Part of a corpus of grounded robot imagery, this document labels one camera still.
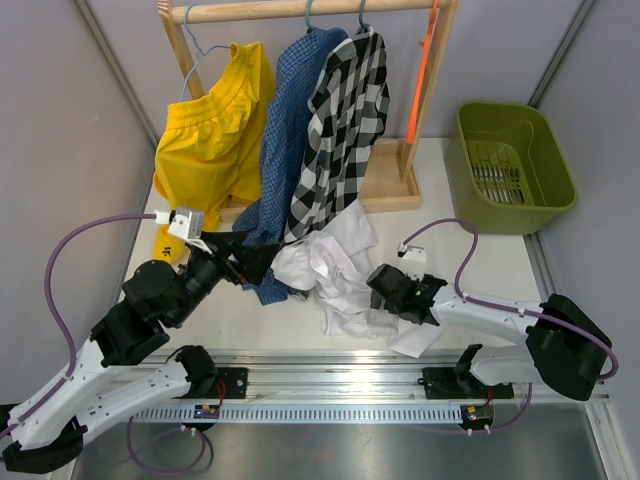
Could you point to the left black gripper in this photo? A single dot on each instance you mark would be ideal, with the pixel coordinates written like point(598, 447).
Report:
point(255, 259)

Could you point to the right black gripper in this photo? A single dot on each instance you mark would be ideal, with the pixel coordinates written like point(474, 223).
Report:
point(376, 300)

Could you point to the orange hanger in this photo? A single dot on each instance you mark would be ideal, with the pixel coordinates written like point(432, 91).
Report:
point(425, 43)

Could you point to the black white checked shirt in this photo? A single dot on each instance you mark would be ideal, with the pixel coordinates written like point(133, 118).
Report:
point(349, 109)

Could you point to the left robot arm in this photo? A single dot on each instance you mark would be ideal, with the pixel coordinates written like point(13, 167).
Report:
point(48, 432)

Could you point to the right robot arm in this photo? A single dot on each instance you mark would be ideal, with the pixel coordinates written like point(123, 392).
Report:
point(553, 342)

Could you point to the blue checked shirt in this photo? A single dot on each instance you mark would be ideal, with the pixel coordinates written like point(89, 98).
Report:
point(285, 136)

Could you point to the teal hanger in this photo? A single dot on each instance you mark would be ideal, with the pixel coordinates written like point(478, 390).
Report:
point(307, 16)

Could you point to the grey blue hanger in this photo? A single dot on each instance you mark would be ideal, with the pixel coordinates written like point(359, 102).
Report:
point(364, 27)

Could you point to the yellow garment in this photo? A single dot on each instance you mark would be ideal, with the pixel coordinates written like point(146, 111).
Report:
point(210, 150)

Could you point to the wooden clothes rack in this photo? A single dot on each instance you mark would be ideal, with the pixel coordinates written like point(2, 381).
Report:
point(391, 182)

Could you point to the green plastic basket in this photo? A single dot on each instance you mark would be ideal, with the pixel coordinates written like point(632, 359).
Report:
point(506, 172)

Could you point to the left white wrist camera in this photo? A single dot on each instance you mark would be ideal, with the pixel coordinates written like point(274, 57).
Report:
point(185, 224)

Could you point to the aluminium mounting rail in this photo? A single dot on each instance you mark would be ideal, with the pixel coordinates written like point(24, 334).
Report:
point(340, 375)

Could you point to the white slotted cable duct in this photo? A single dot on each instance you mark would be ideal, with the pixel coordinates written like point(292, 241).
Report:
point(238, 413)

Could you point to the light blue wire hanger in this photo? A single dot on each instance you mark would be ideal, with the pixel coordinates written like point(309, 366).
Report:
point(199, 52)

